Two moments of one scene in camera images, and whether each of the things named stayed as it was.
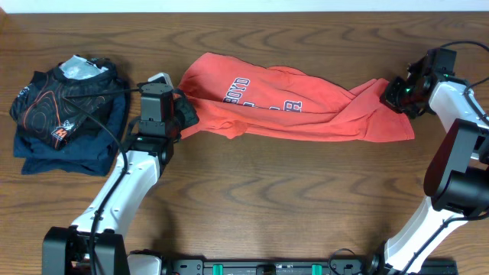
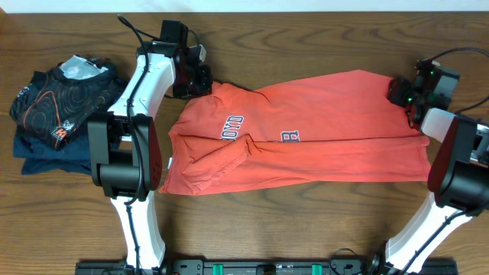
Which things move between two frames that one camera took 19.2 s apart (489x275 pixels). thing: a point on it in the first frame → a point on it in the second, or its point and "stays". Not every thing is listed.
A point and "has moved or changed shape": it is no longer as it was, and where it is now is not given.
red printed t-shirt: x=235 y=98 has moved or changed shape
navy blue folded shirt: x=95 y=153 stays
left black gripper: x=184 y=106 → x=205 y=88
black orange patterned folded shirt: x=58 y=102 stays
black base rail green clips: x=341 y=267 stays
